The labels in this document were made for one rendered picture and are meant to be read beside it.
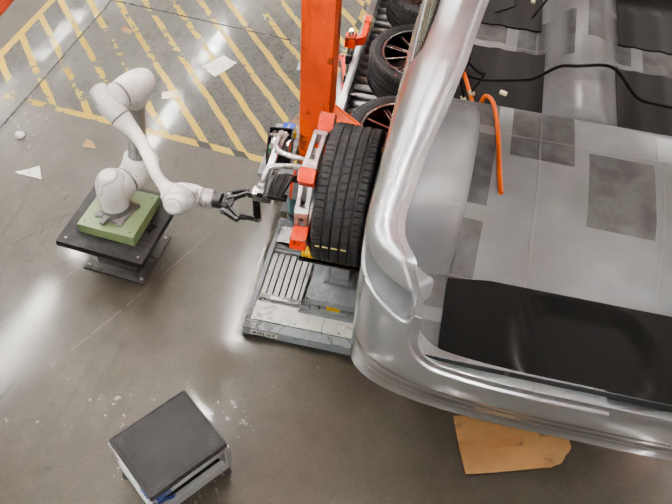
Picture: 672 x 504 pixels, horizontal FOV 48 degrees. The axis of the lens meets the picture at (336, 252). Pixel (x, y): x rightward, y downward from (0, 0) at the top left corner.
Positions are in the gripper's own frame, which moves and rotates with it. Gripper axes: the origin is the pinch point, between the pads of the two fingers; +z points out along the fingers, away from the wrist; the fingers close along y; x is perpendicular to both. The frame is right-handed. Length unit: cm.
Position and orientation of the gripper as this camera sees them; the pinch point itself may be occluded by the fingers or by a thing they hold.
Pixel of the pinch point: (256, 207)
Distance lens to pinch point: 353.4
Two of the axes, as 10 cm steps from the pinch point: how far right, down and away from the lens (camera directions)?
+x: 0.5, -6.2, -7.8
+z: 9.8, 1.9, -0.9
